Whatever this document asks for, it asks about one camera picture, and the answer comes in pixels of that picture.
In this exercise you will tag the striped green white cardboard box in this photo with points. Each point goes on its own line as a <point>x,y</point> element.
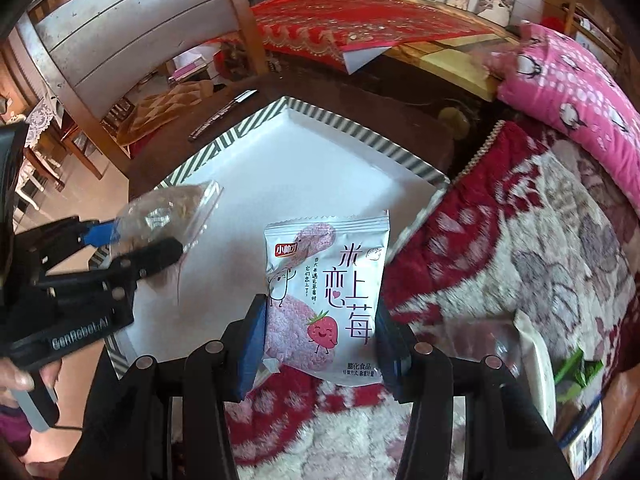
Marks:
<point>290,160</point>

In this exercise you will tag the wooden chair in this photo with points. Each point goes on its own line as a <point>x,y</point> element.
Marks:
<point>90,53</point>

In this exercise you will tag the green black snack packet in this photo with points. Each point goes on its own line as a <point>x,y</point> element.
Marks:
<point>577,380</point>

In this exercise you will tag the white strawberry rice snack packet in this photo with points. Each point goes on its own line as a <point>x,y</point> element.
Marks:
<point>324,278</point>

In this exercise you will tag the blue edged biscuit packet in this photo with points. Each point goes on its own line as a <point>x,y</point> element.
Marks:
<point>582,443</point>

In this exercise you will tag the checkered brown cushion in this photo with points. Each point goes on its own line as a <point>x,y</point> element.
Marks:
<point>160,109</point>

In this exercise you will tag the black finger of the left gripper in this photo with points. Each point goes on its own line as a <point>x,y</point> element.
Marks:
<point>149,260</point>

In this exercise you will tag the clear plastic snack bag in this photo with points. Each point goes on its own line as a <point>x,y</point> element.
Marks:
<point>181,212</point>

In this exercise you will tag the green white cracker packet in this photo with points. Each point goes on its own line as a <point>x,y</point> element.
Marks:
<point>537,368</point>

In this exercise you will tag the framed wedding photo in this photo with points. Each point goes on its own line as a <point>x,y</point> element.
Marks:
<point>498,12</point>

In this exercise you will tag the person left hand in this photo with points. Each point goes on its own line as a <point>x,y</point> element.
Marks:
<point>14,379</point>

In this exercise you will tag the floral fleece blanket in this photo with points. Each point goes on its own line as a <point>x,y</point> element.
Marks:
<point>534,224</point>

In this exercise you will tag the red embroidered cloth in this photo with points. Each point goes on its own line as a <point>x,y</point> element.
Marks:
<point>324,30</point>

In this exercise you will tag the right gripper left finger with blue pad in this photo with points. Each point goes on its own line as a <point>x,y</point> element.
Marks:
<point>166,419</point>

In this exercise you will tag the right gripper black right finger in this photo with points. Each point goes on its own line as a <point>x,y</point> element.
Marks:
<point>505,436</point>

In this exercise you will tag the pink penguin quilt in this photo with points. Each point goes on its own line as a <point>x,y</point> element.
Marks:
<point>553,79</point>

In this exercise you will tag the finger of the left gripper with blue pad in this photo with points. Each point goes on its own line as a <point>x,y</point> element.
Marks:
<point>102,234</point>

